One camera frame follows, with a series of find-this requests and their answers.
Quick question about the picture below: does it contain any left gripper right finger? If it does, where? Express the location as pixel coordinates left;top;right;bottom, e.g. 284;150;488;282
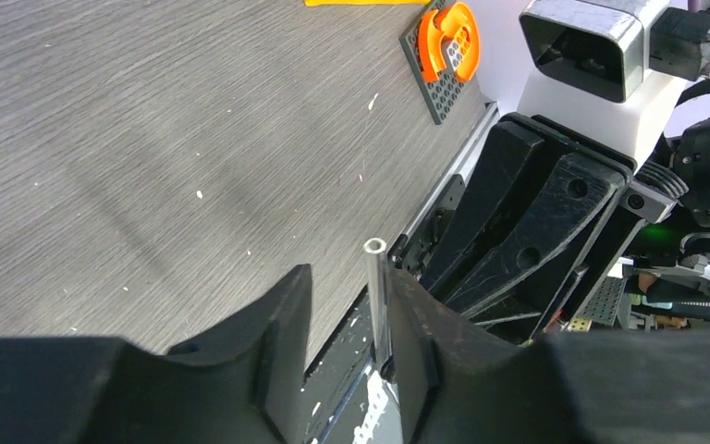
388;270;551;443

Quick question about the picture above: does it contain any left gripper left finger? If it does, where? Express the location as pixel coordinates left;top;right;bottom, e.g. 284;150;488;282
165;264;312;443

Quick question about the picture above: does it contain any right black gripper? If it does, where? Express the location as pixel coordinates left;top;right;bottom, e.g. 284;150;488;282
421;114;686;334

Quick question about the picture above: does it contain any bent glass tube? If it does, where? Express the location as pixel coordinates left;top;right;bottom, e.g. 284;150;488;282
362;238;392;379

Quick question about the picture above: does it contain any grey building plate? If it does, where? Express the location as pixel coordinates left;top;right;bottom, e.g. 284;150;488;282
398;0;464;125

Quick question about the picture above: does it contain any yellow test tube rack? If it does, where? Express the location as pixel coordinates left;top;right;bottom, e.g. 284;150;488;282
303;0;431;7

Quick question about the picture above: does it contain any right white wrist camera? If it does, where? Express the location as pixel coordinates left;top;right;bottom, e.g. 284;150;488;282
517;0;710;168

